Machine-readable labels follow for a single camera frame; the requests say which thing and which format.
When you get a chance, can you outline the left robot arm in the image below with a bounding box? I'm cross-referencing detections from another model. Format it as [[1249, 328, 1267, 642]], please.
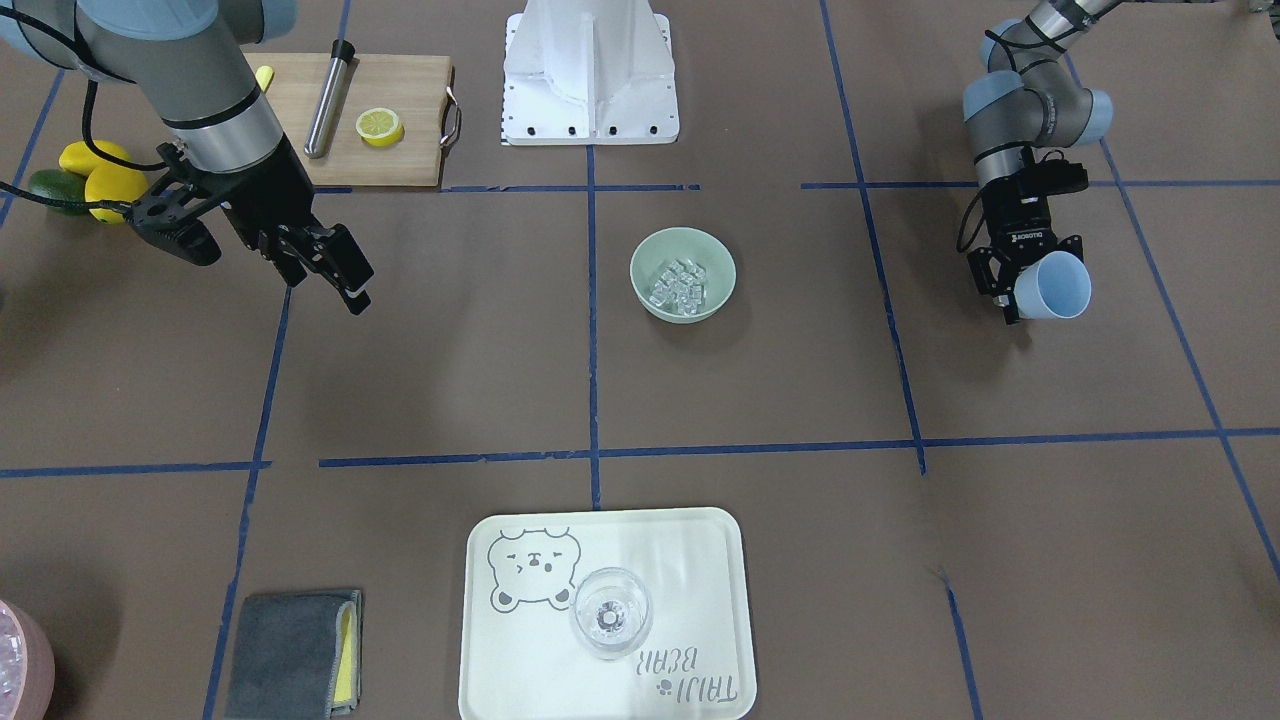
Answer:
[[956, 1, 1115, 325]]

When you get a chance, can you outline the light green bowl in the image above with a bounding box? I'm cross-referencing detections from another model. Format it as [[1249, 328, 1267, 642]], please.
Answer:
[[628, 227, 739, 324]]

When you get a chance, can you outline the clear wine glass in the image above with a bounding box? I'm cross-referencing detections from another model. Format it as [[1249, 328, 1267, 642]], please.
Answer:
[[572, 568, 654, 662]]

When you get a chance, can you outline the black handled knife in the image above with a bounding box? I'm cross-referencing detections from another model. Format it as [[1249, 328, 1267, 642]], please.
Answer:
[[303, 38, 355, 159]]

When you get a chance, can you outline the pink bowl of ice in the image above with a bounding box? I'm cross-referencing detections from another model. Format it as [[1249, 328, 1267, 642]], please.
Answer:
[[1, 600, 56, 719]]

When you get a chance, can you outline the lemon half slice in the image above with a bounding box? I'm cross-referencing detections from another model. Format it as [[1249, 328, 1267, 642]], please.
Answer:
[[355, 108, 404, 149]]

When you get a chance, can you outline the yellow plastic knife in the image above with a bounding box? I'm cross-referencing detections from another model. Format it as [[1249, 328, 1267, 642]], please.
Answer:
[[253, 65, 275, 94]]

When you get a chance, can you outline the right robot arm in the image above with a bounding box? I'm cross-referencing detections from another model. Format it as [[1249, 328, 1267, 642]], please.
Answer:
[[3, 1, 374, 315]]

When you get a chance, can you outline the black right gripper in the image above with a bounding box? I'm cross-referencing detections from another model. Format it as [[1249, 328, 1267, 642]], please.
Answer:
[[128, 137, 374, 315]]

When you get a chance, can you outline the wooden cutting board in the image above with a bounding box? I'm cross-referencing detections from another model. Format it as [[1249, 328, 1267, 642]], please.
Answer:
[[246, 53, 460, 188]]

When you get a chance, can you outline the grey folded cloth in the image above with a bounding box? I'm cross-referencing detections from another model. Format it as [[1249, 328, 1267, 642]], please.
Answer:
[[224, 588, 364, 719]]

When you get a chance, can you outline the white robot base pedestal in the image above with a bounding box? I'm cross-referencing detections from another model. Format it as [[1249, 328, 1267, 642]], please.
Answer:
[[500, 1, 681, 147]]

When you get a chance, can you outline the green lime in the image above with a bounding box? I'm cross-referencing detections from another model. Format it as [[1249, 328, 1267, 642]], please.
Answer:
[[26, 168, 90, 217]]

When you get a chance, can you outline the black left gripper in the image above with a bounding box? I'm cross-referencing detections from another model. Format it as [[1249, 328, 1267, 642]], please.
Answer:
[[966, 150, 1089, 325]]

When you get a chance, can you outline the cream bear tray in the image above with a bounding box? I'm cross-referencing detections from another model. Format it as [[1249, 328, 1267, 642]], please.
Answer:
[[458, 507, 758, 719]]

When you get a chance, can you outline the yellow lemon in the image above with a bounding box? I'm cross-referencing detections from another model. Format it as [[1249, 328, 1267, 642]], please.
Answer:
[[58, 140, 133, 178], [84, 163, 148, 204]]

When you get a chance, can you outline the light blue cup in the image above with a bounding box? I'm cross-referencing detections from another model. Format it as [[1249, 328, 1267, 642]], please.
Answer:
[[1012, 251, 1093, 320]]

